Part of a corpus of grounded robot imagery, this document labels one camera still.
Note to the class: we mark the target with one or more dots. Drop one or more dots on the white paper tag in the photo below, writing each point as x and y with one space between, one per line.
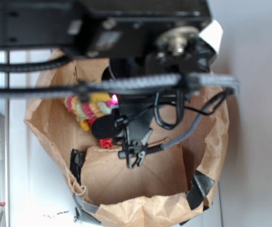
212 35

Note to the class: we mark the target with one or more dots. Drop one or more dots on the aluminium frame rail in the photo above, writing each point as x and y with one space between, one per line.
4 160

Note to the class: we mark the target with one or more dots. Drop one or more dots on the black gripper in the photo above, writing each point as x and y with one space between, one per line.
158 38

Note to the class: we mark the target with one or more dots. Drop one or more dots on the red crumpled paper ball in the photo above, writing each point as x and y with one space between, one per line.
106 143

